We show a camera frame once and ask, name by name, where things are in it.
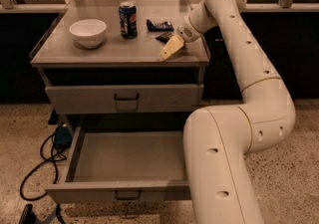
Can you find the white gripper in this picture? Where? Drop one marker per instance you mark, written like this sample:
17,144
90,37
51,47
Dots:
187,33

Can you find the dark chocolate rxbar wrapper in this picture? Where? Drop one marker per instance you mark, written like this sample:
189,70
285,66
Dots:
164,37

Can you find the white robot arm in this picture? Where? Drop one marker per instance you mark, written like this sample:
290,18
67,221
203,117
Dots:
216,138

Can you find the grey drawer cabinet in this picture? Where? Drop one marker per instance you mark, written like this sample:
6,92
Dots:
118,61

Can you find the closed grey upper drawer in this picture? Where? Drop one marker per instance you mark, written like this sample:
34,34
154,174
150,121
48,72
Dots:
135,98

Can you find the open grey middle drawer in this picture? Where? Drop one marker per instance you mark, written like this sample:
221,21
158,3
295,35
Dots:
123,166

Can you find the blue pepsi can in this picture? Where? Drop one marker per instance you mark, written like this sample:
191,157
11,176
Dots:
128,19

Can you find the white ceramic bowl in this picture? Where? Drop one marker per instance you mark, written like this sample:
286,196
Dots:
88,33

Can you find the blue power box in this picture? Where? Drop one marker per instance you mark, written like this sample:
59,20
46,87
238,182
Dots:
62,137

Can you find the black object floor corner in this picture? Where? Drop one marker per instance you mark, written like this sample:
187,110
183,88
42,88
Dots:
29,217

